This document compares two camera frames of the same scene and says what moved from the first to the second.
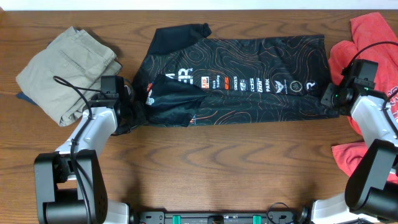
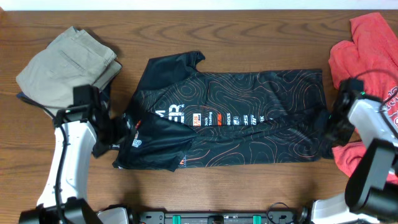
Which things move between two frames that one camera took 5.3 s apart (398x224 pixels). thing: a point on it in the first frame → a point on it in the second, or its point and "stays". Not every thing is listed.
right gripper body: x=331 y=98 → x=337 y=129
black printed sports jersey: x=188 y=78 → x=181 y=118
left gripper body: x=134 y=116 → x=114 y=132
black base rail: x=273 y=217 stays
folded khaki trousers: x=65 y=77 stays
